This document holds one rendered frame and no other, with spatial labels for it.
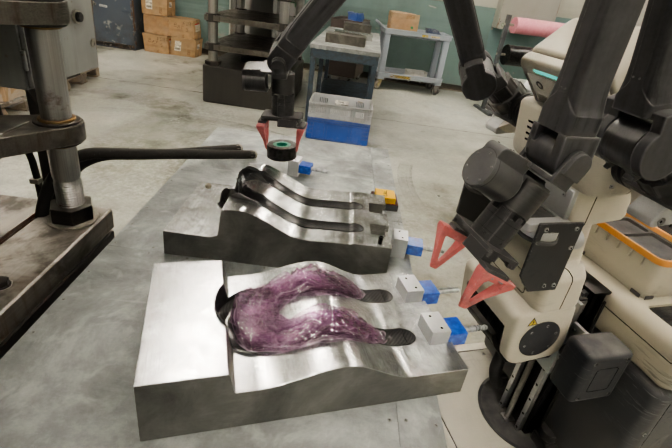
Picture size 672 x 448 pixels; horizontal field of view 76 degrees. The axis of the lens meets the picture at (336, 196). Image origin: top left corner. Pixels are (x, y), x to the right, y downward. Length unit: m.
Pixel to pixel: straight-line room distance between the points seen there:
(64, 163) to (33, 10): 0.33
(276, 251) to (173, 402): 0.42
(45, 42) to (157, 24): 6.61
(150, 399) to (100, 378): 0.17
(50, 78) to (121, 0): 6.65
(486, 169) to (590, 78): 0.16
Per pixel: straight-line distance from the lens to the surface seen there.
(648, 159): 0.73
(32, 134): 1.09
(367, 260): 0.97
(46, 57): 1.09
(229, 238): 0.98
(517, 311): 1.05
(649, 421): 1.30
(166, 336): 0.69
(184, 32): 7.50
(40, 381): 0.84
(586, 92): 0.64
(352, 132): 4.14
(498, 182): 0.61
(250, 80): 1.12
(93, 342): 0.87
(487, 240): 0.66
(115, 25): 7.82
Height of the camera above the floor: 1.39
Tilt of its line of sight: 26 degrees down
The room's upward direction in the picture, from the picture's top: 8 degrees clockwise
